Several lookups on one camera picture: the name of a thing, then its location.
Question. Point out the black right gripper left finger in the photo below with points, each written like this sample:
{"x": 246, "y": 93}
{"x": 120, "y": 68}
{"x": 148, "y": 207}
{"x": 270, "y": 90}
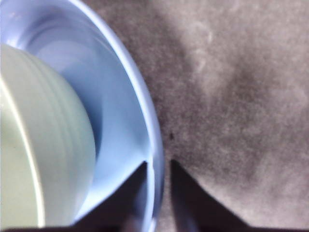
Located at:
{"x": 120, "y": 207}

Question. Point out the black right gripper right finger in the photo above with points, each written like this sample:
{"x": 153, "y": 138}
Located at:
{"x": 193, "y": 207}

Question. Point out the blue plate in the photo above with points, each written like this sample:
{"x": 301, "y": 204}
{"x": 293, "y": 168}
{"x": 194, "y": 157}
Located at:
{"x": 108, "y": 96}

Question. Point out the green ribbed bowl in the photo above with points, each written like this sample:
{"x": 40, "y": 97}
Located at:
{"x": 36, "y": 120}

